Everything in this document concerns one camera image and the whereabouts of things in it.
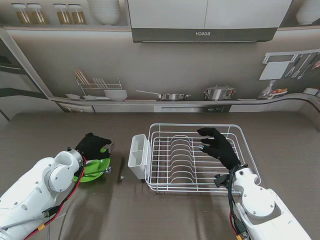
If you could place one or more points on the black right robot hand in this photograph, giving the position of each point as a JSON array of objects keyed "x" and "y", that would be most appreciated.
[{"x": 223, "y": 150}]

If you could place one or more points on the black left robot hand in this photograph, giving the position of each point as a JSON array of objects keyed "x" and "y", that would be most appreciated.
[{"x": 91, "y": 147}]

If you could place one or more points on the metal fork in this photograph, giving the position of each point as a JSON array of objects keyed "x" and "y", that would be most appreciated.
[{"x": 112, "y": 147}]

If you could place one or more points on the metal spoon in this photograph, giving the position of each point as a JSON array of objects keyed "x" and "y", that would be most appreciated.
[{"x": 108, "y": 170}]

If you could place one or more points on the white plastic utensil caddy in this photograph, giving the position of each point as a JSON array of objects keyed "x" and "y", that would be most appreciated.
[{"x": 138, "y": 172}]

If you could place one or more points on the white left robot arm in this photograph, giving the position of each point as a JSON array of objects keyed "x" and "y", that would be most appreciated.
[{"x": 30, "y": 190}]

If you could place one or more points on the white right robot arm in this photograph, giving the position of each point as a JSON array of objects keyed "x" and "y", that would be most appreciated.
[{"x": 260, "y": 202}]

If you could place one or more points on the green plastic bowl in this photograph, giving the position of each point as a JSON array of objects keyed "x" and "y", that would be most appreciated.
[{"x": 95, "y": 167}]

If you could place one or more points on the printed kitchen backdrop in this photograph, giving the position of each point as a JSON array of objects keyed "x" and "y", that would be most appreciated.
[{"x": 175, "y": 70}]

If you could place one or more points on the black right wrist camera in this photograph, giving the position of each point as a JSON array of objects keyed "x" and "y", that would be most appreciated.
[{"x": 221, "y": 180}]

